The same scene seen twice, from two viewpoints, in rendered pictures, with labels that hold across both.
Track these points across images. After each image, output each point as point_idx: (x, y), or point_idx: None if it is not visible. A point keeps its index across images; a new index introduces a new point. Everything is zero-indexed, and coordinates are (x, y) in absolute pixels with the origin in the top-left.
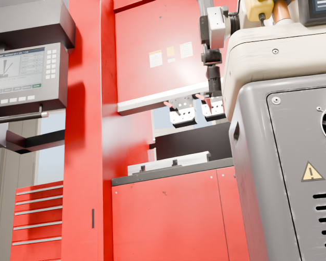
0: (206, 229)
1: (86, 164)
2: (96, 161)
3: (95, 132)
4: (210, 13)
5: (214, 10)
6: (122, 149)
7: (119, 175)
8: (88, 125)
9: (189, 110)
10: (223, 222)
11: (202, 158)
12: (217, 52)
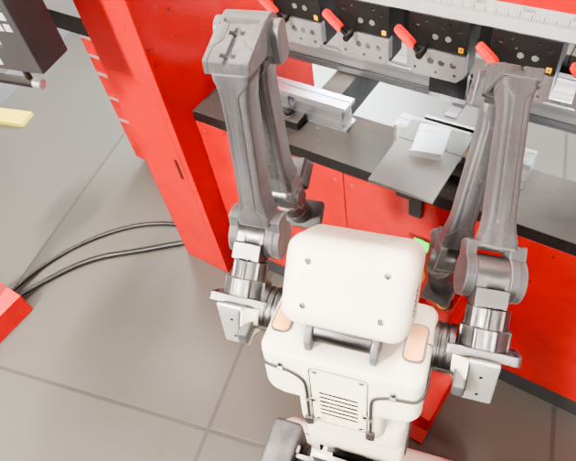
0: (325, 223)
1: (144, 102)
2: (157, 106)
3: (140, 61)
4: (222, 315)
5: (229, 312)
6: (204, 28)
7: (208, 81)
8: (122, 41)
9: (313, 28)
10: (346, 227)
11: (335, 114)
12: (288, 207)
